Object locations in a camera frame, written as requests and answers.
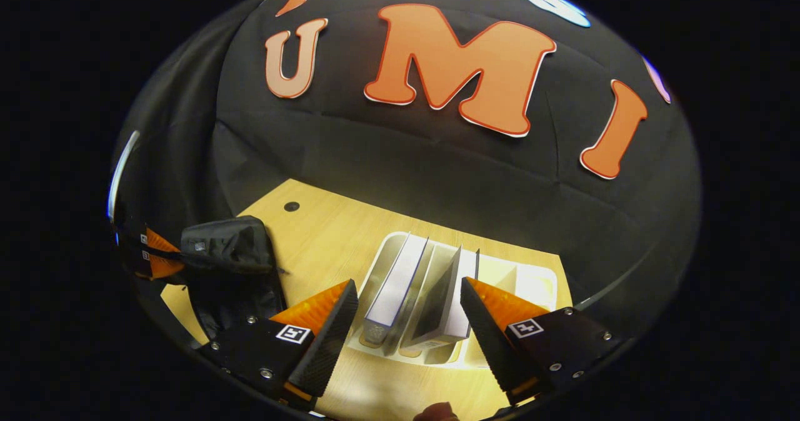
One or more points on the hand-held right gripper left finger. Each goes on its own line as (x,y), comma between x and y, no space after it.
(325,340)

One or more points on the black schoolbag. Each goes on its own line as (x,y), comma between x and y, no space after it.
(231,246)

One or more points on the white plastic bookshelf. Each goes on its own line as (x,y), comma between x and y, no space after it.
(531,283)

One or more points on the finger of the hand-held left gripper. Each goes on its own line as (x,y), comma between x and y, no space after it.
(164,266)
(159,241)

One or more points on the black table grommet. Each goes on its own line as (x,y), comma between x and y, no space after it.
(291,207)

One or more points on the white spine book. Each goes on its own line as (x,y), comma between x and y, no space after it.
(444,302)

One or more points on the blue cover book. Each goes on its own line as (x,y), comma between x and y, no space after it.
(397,283)

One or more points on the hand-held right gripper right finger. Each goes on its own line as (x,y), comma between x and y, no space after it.
(490,340)

